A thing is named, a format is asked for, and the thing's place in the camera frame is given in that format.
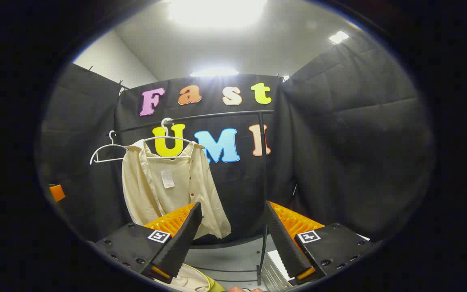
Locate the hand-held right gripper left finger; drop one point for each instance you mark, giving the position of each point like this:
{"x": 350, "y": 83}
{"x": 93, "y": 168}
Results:
{"x": 183, "y": 239}

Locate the small ceiling light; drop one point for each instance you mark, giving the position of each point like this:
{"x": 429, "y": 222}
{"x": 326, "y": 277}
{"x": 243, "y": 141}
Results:
{"x": 339, "y": 37}

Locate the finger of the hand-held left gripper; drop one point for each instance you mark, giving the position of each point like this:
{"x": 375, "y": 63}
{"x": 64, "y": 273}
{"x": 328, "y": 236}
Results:
{"x": 57, "y": 192}

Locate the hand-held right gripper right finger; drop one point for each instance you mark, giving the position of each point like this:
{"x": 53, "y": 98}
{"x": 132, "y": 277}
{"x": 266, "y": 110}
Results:
{"x": 284, "y": 247}

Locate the cream button shirt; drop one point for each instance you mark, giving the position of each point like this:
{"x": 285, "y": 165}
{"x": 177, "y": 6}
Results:
{"x": 152, "y": 194}

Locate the yellow-rimmed laundry hamper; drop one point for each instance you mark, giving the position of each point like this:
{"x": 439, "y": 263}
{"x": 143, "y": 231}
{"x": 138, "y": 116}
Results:
{"x": 213, "y": 284}

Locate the grey ribbed cabinet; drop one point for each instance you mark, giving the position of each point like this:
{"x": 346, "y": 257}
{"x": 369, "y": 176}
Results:
{"x": 276, "y": 269}

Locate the black metal clothes rack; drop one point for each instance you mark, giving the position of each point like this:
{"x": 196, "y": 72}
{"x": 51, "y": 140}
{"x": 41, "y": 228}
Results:
{"x": 262, "y": 170}

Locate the white hanger with thick arms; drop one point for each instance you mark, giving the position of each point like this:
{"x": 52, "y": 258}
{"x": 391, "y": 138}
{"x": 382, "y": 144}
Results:
{"x": 166, "y": 121}

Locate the strip ceiling light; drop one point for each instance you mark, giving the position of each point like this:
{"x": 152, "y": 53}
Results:
{"x": 214, "y": 73}

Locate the large ceiling light panel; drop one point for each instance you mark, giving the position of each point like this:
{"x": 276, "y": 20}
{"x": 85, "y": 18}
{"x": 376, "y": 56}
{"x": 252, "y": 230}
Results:
{"x": 217, "y": 12}

